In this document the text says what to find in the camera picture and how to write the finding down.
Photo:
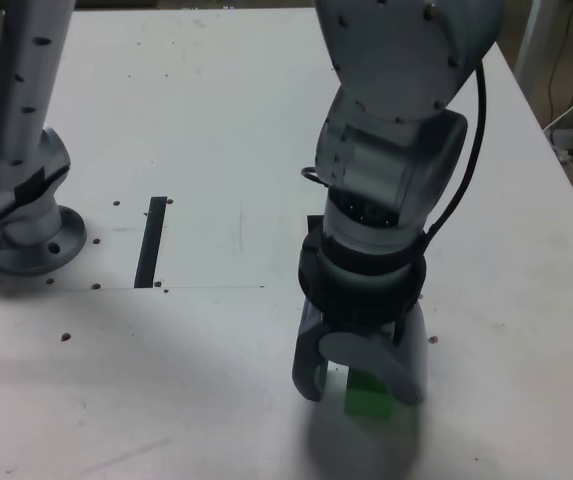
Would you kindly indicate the green cube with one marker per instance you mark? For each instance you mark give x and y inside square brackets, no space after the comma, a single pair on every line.
[366,402]

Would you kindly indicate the black tape strip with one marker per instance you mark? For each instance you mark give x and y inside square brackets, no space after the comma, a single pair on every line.
[150,245]

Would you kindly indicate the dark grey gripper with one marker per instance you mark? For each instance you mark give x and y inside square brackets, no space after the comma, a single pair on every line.
[366,327]

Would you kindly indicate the black tape square outline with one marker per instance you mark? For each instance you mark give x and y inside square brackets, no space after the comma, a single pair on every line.
[313,222]

